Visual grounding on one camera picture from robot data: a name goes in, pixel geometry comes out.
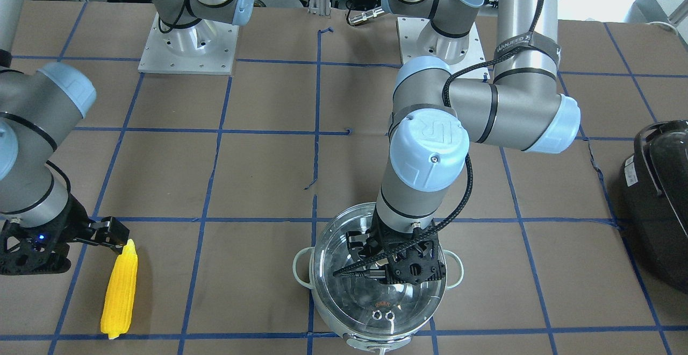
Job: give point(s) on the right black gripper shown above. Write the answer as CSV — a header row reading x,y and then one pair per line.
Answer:
x,y
71,221

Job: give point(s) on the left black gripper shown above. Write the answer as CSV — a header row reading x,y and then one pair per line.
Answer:
x,y
357,242

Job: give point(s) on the glass pot lid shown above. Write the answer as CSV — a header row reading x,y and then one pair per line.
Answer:
x,y
376,290

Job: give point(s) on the yellow corn cob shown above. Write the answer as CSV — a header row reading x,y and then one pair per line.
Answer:
x,y
120,293

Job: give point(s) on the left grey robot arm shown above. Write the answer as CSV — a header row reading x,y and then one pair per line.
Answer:
x,y
510,101

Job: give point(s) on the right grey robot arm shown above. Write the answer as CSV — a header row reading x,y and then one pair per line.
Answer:
x,y
38,111

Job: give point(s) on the pale green cooking pot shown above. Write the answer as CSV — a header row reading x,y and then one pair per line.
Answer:
x,y
376,317

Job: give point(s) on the black rice cooker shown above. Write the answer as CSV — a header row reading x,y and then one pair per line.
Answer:
x,y
655,189

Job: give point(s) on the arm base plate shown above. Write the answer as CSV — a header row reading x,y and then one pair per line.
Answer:
x,y
205,49
418,38

